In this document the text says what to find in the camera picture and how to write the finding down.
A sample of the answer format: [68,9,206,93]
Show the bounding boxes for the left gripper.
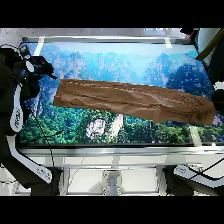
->
[31,55,58,80]

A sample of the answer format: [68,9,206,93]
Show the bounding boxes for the brown trousers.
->
[52,78,218,127]

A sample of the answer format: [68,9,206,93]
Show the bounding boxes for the black cable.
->
[185,162,224,185]
[25,96,64,169]

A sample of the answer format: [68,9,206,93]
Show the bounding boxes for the silver frame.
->
[18,34,224,197]

